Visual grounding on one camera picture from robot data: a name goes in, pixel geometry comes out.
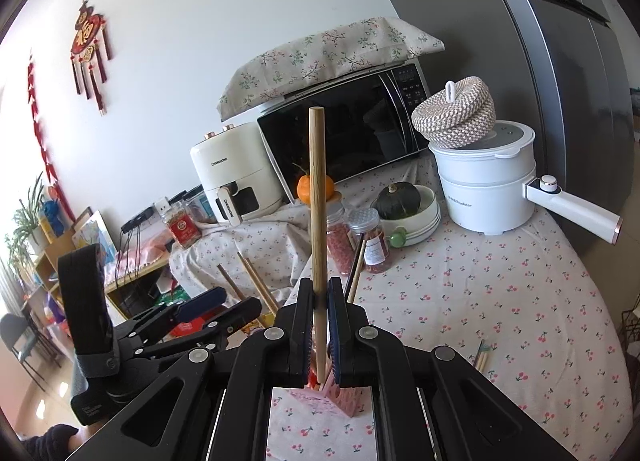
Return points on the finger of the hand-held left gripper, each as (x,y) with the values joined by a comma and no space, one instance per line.
(205,301)
(245,311)

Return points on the floral cloth cover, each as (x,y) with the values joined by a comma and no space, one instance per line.
(325,51)

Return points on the black power strip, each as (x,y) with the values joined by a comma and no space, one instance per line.
(137,220)

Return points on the green potted plant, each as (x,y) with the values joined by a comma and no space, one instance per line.
(25,226)

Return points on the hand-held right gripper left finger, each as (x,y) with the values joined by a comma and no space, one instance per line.
(305,331)

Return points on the black microwave oven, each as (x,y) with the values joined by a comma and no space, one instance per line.
(350,131)

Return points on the white plug adapter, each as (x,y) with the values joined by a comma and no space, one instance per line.
(161,205)

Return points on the wooden shelf unit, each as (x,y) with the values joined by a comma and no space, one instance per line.
(47,261)

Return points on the pink cloth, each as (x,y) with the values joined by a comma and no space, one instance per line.
(155,251)

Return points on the grey refrigerator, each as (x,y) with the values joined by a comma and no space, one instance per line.
(500,41)

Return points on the cream air fryer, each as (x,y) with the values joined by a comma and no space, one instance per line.
(235,166)

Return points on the clear jar of red berries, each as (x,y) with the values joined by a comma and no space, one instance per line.
(340,246)

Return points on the plastic-wrapped disposable chopsticks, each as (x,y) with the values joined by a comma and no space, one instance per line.
(481,358)

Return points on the woven basket with lid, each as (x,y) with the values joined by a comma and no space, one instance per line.
(455,116)

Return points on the cherry print cloth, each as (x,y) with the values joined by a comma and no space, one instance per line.
(225,251)

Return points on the black chopstick with gold end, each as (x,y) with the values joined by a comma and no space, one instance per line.
(352,271)

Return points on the cherry print tablecloth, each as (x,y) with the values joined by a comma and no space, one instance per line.
(475,301)

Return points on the pink perforated utensil holder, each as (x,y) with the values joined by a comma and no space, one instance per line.
(350,401)

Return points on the colourful picture frame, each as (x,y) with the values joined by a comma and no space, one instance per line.
(92,236)

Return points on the white bowl with squash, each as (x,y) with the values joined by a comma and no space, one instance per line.
(425,226)

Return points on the grey chair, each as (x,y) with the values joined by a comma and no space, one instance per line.
(17,341)

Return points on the orange fruit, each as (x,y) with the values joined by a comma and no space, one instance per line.
(304,188)

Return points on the red label jar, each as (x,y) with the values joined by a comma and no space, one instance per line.
(181,228)

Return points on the labelled clear jar red berries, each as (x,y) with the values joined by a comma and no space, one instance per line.
(372,251)

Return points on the red hanging garland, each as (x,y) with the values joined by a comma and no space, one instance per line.
(42,141)

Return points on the red knot wall decoration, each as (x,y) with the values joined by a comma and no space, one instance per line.
(85,33)

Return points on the person's left forearm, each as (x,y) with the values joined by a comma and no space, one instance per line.
(50,443)

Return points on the dark green pumpkin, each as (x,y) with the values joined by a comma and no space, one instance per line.
(397,201)

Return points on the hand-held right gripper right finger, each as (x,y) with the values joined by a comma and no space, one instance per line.
(334,336)

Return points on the clear container with black lid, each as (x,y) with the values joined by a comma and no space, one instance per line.
(200,206)

